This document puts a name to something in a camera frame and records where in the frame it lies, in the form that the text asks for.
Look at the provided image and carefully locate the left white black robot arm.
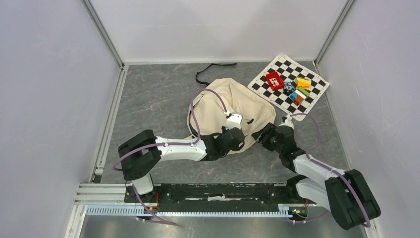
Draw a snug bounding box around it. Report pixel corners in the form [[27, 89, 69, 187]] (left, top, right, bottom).
[[113, 127, 246, 202]]

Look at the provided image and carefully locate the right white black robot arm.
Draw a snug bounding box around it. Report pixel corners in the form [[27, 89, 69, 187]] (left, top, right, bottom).
[[252, 123, 381, 230]]

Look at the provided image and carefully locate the blue orange toy block stack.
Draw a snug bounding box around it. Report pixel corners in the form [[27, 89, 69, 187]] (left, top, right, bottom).
[[289, 90, 307, 106]]

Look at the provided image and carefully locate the blue owl toy figure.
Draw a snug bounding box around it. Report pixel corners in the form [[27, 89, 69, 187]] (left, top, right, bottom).
[[283, 81, 295, 94]]

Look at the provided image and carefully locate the red toy block house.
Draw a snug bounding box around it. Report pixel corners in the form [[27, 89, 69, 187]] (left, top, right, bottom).
[[265, 71, 285, 91]]

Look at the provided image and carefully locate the green orange toy block stack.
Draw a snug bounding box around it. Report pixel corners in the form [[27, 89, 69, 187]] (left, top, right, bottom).
[[294, 77, 311, 95]]

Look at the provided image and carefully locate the black white checkerboard mat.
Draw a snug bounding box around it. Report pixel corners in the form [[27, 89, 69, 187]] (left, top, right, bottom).
[[247, 55, 329, 115]]

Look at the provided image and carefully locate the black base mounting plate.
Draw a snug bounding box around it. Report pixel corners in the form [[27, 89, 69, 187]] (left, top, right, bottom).
[[140, 183, 313, 212]]

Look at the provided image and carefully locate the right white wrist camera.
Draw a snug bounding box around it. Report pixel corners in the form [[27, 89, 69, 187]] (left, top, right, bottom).
[[280, 115, 294, 129]]

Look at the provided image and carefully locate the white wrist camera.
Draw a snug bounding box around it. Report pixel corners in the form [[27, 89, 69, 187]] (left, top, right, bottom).
[[224, 111, 243, 129], [280, 115, 294, 129]]

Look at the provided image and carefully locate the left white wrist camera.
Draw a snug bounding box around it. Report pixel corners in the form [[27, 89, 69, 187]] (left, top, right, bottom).
[[224, 111, 243, 129]]

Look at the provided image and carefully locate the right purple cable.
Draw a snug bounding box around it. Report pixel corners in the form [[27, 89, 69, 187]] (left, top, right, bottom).
[[285, 113, 372, 228]]

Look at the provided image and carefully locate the white slotted cable duct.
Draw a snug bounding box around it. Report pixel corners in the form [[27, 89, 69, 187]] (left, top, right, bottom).
[[86, 205, 301, 218]]

